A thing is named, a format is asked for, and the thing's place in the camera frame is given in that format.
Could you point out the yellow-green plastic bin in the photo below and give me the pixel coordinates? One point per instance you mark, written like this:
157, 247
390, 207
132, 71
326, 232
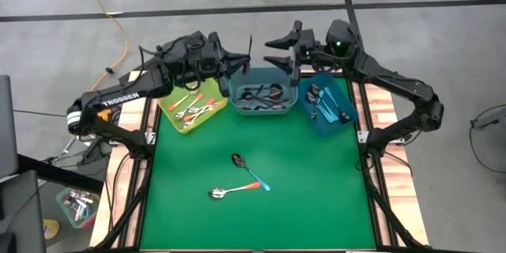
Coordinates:
209, 118

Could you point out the grey floor stand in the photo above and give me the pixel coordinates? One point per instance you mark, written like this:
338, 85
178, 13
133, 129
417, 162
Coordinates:
496, 124

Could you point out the dark grey monitor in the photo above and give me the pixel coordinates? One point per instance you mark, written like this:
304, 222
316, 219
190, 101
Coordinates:
20, 213
8, 126

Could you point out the yellow round disc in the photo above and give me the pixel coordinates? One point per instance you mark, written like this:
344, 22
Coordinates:
50, 229

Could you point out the teal basket of small items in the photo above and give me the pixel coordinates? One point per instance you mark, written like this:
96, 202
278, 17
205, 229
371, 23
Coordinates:
77, 205

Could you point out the blue plastic bin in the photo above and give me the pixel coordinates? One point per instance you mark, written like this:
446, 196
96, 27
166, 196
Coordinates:
336, 126

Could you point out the grey-blue plastic bin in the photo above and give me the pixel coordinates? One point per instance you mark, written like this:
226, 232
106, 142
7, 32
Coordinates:
237, 87

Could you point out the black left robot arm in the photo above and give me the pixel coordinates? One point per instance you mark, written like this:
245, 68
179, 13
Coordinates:
118, 95

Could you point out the black desk bar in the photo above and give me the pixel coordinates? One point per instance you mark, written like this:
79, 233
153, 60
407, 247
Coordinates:
59, 174

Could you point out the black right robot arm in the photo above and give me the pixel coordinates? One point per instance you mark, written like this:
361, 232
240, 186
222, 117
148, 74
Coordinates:
387, 83

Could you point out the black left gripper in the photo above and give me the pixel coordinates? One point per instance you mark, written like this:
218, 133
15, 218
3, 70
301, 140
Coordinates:
197, 59

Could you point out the black metal rig frame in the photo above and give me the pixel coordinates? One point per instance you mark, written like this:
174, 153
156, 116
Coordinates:
154, 166

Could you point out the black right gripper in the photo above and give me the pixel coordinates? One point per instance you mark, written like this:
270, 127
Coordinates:
306, 51

